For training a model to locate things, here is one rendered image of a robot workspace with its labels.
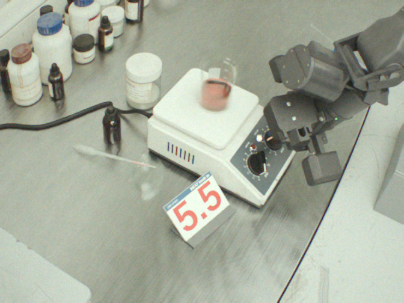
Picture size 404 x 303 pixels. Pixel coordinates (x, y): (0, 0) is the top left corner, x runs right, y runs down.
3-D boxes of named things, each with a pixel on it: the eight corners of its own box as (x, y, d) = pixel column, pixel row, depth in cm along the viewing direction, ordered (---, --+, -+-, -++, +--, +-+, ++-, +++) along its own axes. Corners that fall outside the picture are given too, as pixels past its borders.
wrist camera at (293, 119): (316, 81, 68) (281, 80, 64) (336, 133, 66) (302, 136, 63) (288, 100, 73) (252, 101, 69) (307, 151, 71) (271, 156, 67)
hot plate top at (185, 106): (260, 101, 82) (261, 97, 81) (222, 152, 75) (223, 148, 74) (192, 70, 85) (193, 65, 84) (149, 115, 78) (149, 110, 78)
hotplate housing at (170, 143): (296, 154, 86) (306, 121, 80) (260, 212, 79) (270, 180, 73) (178, 96, 92) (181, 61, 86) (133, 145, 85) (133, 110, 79)
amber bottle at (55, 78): (66, 88, 92) (63, 58, 86) (63, 100, 90) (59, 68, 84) (51, 88, 91) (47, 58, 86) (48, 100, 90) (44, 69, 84)
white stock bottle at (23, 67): (9, 91, 90) (2, 47, 82) (37, 79, 93) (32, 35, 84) (17, 111, 87) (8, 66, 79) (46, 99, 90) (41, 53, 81)
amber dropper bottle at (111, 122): (118, 145, 84) (116, 115, 79) (100, 142, 85) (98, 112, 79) (123, 131, 86) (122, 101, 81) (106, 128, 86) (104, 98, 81)
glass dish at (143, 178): (125, 191, 79) (125, 182, 77) (128, 162, 83) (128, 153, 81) (162, 194, 79) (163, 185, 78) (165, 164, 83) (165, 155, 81)
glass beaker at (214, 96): (188, 100, 80) (192, 59, 74) (217, 86, 82) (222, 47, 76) (213, 125, 77) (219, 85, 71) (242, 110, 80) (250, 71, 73)
